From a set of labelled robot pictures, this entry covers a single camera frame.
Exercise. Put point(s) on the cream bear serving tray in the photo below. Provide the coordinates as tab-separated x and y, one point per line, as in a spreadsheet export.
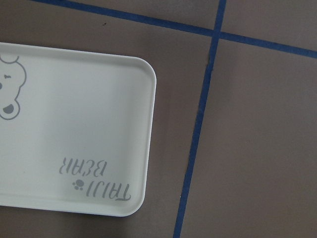
75	130

